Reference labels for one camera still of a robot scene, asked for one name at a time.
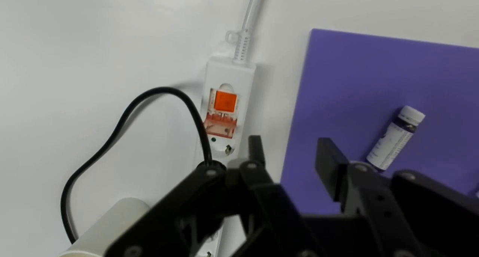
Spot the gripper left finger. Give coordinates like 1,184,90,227
104,135,311,257

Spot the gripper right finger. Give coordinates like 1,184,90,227
315,138,479,257

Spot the white cylinder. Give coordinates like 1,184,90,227
60,198,151,257

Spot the purple mat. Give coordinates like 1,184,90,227
280,28,479,215

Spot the small labelled bottle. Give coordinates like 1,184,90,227
366,105,426,172

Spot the black cable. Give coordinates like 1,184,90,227
61,87,214,245

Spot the white extension cord power strip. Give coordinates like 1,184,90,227
192,0,268,257

